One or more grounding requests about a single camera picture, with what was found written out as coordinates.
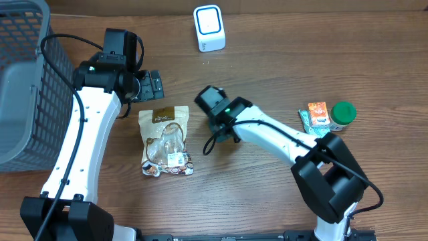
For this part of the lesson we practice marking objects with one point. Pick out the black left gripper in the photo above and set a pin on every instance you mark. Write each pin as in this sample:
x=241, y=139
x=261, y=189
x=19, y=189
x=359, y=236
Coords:
x=151, y=85

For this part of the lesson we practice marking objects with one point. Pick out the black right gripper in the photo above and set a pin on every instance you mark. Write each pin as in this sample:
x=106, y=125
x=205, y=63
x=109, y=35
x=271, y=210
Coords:
x=220, y=128

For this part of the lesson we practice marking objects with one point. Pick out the brown white snack pouch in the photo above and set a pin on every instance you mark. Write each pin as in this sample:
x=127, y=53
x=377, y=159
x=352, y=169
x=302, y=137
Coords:
x=164, y=133

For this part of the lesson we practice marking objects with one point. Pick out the small orange snack packet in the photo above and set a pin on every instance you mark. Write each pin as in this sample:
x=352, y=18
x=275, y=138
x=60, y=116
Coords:
x=318, y=114

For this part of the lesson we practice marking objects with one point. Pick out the teal orange snack pack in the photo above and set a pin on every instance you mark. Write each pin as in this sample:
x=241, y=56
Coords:
x=317, y=131

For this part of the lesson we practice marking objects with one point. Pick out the green lidded jar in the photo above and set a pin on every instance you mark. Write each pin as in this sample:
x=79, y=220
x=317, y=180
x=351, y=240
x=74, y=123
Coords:
x=341, y=115

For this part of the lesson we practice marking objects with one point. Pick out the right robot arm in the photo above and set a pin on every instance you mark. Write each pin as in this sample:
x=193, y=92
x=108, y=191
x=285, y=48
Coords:
x=327, y=174

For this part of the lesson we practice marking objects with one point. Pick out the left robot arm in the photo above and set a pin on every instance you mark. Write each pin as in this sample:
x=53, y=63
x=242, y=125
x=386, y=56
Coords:
x=67, y=207

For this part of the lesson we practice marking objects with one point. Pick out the white barcode scanner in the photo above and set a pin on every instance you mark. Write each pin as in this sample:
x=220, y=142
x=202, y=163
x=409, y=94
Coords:
x=209, y=28

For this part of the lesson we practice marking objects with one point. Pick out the grey plastic shopping basket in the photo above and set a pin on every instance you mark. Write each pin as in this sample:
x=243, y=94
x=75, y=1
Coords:
x=36, y=105

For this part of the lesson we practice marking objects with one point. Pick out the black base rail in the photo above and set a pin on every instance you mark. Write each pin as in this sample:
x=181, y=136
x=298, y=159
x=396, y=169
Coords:
x=286, y=236

